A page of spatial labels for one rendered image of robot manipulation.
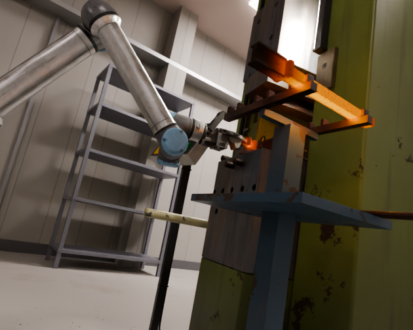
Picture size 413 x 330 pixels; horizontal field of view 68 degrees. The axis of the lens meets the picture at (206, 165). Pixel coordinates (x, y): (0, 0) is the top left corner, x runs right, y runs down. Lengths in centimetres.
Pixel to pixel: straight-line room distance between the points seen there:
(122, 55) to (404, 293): 119
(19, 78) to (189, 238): 387
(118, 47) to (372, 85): 86
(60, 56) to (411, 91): 128
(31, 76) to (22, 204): 283
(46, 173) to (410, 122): 362
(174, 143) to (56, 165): 312
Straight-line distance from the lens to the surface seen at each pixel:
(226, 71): 560
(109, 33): 121
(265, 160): 115
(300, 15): 164
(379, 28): 132
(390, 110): 122
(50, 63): 132
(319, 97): 78
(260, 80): 149
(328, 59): 136
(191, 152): 166
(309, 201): 59
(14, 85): 131
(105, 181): 421
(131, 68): 114
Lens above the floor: 57
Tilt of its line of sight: 12 degrees up
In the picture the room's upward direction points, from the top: 11 degrees clockwise
